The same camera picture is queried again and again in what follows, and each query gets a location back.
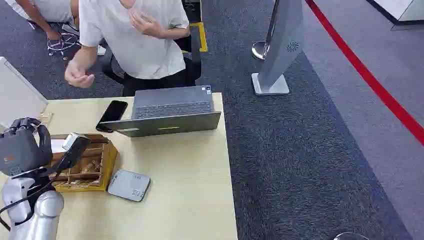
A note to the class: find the grey open laptop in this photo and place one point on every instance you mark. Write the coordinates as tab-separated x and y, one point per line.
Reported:
165	112

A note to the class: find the yellow floor tape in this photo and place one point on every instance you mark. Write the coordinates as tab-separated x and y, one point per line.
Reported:
201	36

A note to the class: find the white partition panel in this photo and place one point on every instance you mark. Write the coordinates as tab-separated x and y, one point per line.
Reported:
18	96

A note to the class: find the black smartphone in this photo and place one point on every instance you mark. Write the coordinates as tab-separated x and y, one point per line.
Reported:
112	114

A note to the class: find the white card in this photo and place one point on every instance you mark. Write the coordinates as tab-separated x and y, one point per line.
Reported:
70	140

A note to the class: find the wooden card box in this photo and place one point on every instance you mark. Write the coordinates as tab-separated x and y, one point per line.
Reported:
94	169

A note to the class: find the chrome stanchion base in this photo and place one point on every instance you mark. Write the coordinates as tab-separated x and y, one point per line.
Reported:
351	236

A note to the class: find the chrome stanchion post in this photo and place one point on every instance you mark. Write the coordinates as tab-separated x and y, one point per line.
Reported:
263	46

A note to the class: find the chrome chair base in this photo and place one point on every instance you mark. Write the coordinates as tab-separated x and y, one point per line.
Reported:
63	43

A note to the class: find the grey square card reader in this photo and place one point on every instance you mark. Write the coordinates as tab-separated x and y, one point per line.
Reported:
129	185

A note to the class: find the person's right hand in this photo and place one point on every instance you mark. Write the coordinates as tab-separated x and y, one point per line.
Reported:
76	76

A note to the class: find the grey kiosk stand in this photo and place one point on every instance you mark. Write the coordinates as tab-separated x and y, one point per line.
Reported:
281	49

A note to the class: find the person in white shirt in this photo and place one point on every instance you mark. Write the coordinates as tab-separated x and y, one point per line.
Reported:
142	43

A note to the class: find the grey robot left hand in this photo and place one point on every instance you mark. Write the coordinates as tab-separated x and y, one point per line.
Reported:
20	150

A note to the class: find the person's hand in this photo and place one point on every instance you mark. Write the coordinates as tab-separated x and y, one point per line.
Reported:
143	22
76	76

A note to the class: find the white counter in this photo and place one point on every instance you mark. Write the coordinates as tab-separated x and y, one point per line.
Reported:
400	10

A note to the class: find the person's left hand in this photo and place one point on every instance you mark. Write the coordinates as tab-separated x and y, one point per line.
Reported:
143	22

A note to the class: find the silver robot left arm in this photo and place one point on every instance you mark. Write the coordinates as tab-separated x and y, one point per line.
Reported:
44	215

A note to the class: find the crouching person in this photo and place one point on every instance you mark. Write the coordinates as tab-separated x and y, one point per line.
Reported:
49	11

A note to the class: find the black office chair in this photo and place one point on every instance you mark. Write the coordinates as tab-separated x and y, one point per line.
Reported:
193	63

